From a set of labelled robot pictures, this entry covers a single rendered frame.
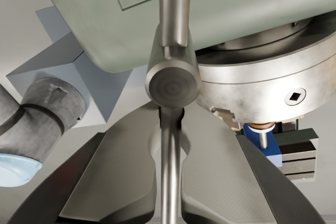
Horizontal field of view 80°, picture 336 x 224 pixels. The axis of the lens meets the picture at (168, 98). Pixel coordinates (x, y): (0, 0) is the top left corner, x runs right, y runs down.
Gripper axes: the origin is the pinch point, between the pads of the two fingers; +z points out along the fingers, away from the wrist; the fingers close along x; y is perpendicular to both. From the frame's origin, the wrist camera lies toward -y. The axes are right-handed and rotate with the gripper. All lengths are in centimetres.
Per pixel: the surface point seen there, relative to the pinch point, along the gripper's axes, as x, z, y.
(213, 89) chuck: 6.8, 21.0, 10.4
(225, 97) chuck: 8.8, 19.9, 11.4
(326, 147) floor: 154, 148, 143
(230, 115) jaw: 10.5, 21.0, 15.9
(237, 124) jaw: 12.7, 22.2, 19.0
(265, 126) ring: 22.9, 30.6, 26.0
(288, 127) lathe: 47, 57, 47
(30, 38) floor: -119, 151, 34
